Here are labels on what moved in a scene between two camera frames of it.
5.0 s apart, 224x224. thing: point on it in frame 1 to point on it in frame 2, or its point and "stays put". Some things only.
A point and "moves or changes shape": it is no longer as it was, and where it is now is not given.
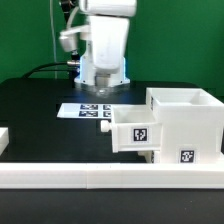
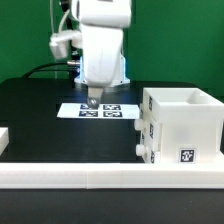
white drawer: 133,128 moves or changes shape
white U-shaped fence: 113,175 stays put
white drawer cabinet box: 192,125 stays put
